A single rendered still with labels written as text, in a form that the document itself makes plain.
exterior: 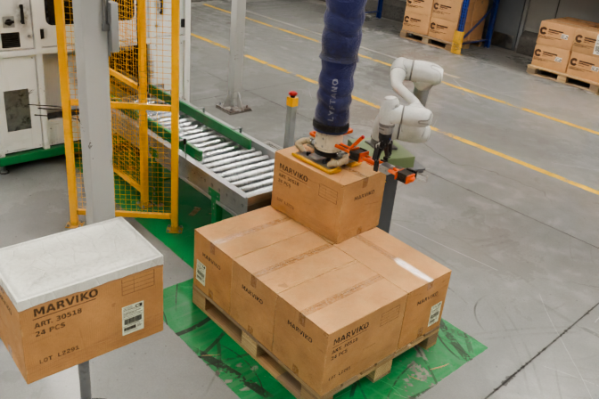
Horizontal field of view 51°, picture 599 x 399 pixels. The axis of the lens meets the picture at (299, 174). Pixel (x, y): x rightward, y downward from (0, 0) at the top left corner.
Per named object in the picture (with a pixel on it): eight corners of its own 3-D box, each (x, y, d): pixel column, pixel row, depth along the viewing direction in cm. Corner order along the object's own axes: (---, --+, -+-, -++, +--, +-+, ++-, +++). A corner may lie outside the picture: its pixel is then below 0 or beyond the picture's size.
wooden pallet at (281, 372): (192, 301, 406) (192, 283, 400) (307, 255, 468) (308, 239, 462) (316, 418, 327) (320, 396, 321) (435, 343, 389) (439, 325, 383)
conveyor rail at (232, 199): (93, 117, 575) (92, 96, 567) (98, 116, 578) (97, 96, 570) (243, 223, 422) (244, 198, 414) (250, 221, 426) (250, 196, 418)
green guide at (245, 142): (148, 93, 604) (148, 84, 600) (158, 91, 610) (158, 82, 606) (248, 150, 498) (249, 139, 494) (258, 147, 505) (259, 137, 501)
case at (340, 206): (270, 206, 418) (274, 150, 401) (312, 191, 445) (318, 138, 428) (336, 244, 381) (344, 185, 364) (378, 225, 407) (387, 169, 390)
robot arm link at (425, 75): (399, 126, 456) (429, 132, 453) (396, 144, 448) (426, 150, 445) (413, 52, 391) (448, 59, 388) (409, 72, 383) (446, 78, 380)
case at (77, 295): (27, 385, 248) (16, 302, 231) (-5, 329, 275) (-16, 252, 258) (164, 330, 285) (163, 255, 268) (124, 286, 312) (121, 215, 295)
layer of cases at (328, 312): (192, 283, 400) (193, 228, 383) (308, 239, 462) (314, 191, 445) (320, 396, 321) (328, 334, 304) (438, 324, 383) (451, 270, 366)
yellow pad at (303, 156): (291, 155, 396) (291, 147, 394) (302, 151, 403) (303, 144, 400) (330, 175, 375) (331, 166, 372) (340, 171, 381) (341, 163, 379)
